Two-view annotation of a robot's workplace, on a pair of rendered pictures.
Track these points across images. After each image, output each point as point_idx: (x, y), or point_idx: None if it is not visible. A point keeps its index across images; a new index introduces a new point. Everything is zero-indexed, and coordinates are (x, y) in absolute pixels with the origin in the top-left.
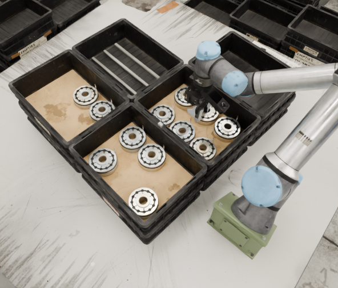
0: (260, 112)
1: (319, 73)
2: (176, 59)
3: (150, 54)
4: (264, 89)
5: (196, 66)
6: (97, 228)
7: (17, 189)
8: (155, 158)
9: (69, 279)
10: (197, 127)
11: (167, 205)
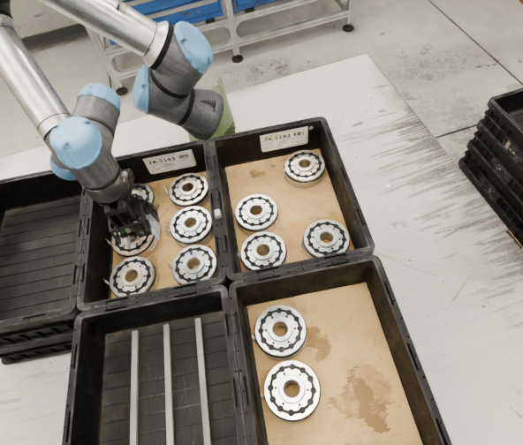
0: (72, 208)
1: (11, 41)
2: (81, 333)
3: (96, 433)
4: (69, 111)
5: (109, 163)
6: (367, 216)
7: (469, 328)
8: (254, 202)
9: (420, 183)
10: (164, 230)
11: (285, 124)
